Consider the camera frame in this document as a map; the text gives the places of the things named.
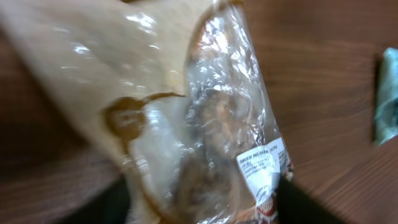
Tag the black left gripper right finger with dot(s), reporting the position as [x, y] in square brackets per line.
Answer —
[294, 206]

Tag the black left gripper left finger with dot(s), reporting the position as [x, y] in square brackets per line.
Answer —
[109, 207]

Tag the teal tissue packet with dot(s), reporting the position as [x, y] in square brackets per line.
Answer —
[385, 118]

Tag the white snack wrapper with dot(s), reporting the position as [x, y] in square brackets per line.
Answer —
[171, 91]

